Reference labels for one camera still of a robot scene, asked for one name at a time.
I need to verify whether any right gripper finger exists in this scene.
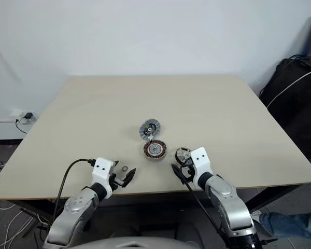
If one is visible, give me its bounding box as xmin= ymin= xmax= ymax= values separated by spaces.
xmin=171 ymin=163 xmax=187 ymax=185
xmin=182 ymin=155 xmax=194 ymax=168

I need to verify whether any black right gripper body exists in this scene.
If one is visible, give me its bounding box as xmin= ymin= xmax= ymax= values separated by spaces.
xmin=180 ymin=164 xmax=196 ymax=184

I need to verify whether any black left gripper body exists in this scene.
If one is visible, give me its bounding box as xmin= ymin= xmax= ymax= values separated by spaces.
xmin=109 ymin=165 xmax=128 ymax=188

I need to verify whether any silver black motor rotor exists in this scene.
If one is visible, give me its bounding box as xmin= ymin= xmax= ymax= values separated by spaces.
xmin=174 ymin=147 xmax=193 ymax=166

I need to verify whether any motor stator with copper windings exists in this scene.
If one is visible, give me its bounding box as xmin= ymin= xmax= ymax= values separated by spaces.
xmin=143 ymin=140 xmax=168 ymax=162

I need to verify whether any finned grey motor end cap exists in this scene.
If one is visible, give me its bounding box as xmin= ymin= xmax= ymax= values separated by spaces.
xmin=139 ymin=117 xmax=162 ymax=141

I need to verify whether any grey robot torso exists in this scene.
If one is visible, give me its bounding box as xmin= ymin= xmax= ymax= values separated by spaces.
xmin=75 ymin=235 xmax=205 ymax=249

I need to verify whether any grey shoe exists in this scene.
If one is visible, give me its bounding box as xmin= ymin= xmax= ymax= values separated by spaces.
xmin=249 ymin=210 xmax=263 ymax=224

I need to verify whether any black thin floor stand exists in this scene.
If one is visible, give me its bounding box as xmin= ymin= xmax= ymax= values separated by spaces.
xmin=19 ymin=206 xmax=50 ymax=238

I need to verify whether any blue jeans leg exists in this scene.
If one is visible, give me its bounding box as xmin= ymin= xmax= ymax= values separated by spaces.
xmin=259 ymin=211 xmax=311 ymax=241

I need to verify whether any large black bag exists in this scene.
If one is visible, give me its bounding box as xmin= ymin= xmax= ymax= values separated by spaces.
xmin=260 ymin=58 xmax=311 ymax=159

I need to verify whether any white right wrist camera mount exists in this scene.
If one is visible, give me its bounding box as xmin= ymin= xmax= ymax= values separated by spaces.
xmin=190 ymin=146 xmax=214 ymax=188

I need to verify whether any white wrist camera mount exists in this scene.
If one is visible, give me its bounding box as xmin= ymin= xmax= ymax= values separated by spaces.
xmin=190 ymin=146 xmax=214 ymax=188
xmin=91 ymin=157 xmax=116 ymax=200

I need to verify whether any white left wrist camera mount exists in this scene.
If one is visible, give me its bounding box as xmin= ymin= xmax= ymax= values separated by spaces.
xmin=91 ymin=157 xmax=116 ymax=200

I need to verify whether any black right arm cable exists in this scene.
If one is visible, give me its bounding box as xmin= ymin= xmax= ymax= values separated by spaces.
xmin=180 ymin=165 xmax=233 ymax=249

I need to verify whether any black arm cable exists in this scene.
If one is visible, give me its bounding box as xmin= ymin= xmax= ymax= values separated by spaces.
xmin=180 ymin=165 xmax=233 ymax=249
xmin=52 ymin=158 xmax=97 ymax=229

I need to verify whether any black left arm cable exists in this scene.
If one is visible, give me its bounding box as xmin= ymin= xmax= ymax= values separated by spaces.
xmin=52 ymin=158 xmax=97 ymax=229

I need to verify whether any black table frame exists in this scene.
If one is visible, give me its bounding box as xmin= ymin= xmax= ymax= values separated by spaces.
xmin=9 ymin=178 xmax=311 ymax=229

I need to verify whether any white wall socket strip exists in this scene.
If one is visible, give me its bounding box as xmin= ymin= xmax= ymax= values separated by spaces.
xmin=17 ymin=110 xmax=37 ymax=125

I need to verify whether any black wall socket cable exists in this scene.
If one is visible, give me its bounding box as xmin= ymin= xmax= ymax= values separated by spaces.
xmin=15 ymin=117 xmax=30 ymax=134

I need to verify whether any white cable on bag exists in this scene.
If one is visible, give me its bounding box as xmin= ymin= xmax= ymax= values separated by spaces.
xmin=266 ymin=69 xmax=311 ymax=108

